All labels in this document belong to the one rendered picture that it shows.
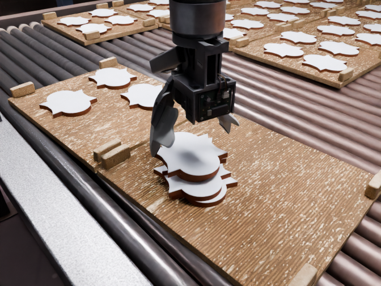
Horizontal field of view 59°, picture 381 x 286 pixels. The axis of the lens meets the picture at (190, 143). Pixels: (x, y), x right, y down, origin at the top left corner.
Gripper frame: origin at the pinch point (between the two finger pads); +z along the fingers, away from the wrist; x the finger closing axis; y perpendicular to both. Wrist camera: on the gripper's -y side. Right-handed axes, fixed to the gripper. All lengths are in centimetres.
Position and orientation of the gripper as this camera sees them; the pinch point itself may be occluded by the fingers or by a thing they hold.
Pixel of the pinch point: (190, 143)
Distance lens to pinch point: 58.9
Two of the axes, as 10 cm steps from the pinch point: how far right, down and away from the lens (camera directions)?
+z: 0.0, 8.2, 5.7
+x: 8.8, -2.8, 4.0
